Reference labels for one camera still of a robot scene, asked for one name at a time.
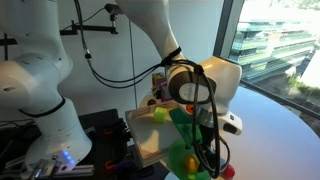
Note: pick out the red fruit front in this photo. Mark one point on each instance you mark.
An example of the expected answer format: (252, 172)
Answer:
(228, 173)

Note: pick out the wooden tray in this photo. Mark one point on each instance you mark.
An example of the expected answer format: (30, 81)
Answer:
(152, 139)

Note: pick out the orange round fruit front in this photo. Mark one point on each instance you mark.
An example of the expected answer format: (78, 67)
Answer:
(190, 164)

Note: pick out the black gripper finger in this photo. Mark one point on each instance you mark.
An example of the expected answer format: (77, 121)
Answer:
(200, 167)

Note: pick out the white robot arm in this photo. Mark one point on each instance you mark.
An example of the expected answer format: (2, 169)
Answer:
(29, 82)

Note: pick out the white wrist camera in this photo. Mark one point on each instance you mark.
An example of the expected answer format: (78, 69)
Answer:
(230, 123)

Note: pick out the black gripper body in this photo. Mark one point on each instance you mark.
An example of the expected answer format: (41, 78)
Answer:
(206, 145)

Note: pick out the green plastic bowl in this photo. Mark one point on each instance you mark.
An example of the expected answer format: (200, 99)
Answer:
(176, 154)

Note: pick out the colourful block stack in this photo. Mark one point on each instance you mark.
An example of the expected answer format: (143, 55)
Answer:
(159, 87)

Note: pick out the orange fruit back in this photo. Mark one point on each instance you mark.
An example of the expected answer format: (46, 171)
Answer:
(189, 108)

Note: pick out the black wall camera mount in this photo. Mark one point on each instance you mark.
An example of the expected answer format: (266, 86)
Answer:
(74, 28)

